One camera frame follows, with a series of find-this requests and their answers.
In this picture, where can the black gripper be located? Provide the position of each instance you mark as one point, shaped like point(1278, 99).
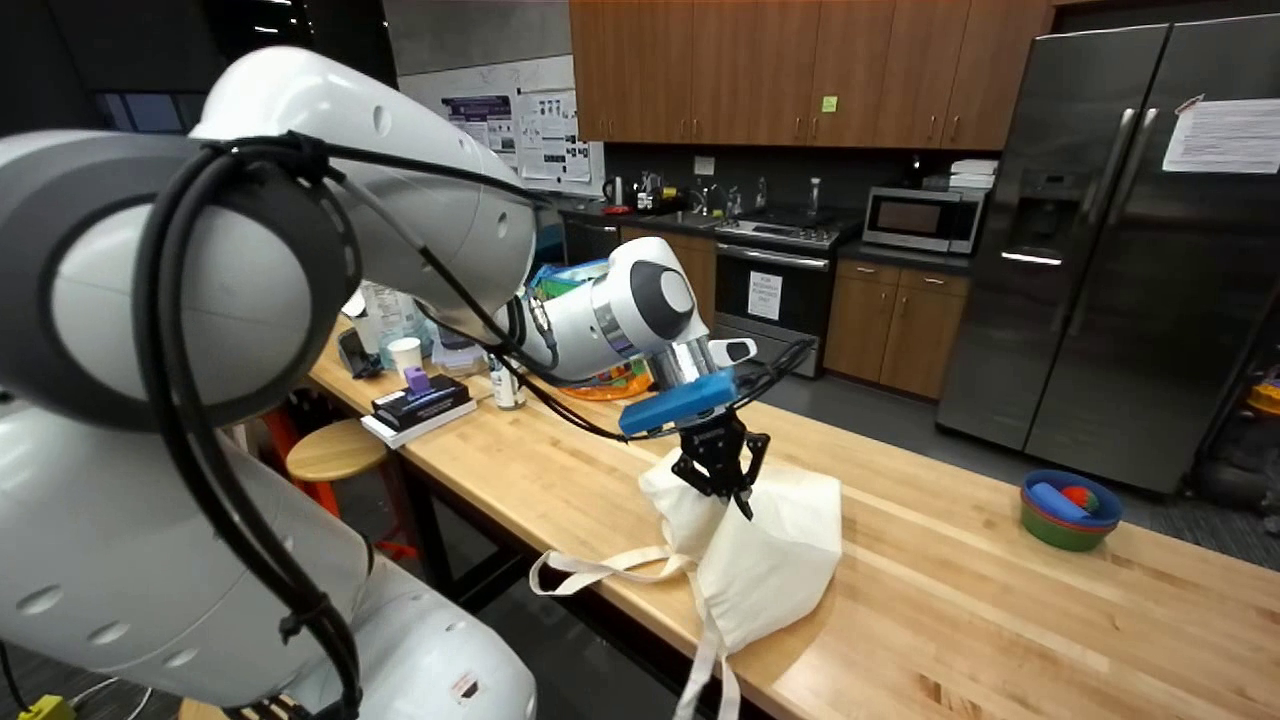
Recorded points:
point(720, 442)

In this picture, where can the white cloth shopping bag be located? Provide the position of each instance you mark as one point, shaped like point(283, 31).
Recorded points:
point(783, 545)

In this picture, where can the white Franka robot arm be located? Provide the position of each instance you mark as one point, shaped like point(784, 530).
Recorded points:
point(104, 506)

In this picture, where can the stainless steel oven range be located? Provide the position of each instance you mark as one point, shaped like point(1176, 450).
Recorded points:
point(773, 303)

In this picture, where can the narrow wooden base cabinet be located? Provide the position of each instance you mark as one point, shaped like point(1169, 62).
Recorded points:
point(699, 263)

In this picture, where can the wide wooden base cabinet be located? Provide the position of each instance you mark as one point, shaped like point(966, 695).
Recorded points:
point(894, 327)

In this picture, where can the white book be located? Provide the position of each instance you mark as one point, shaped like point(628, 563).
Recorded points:
point(424, 434)

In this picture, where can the silver microwave oven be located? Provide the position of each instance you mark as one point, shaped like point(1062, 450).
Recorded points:
point(923, 222)

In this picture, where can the purple block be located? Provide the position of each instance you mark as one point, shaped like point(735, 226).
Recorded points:
point(416, 384)

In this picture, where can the stacked coloured plastic bowls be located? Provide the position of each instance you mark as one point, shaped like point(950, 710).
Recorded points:
point(1064, 513)

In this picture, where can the green sticky note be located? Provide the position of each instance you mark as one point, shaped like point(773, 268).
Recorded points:
point(829, 106)

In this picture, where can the white stack on microwave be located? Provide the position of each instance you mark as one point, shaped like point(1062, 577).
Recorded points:
point(975, 179)

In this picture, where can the stainless steel refrigerator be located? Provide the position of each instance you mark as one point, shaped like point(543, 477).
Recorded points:
point(1120, 264)

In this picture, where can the yellow plastic item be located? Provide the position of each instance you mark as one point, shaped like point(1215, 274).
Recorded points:
point(1265, 402)

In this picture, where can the white paper on refrigerator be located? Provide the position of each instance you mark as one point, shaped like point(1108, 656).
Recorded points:
point(1223, 136)

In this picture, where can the black metal table frame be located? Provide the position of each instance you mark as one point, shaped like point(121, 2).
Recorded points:
point(424, 533)

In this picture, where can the wooden wall cabinets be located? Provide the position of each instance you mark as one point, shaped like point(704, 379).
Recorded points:
point(745, 66)

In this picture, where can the white wall poster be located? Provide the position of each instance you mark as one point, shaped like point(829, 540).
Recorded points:
point(533, 114)

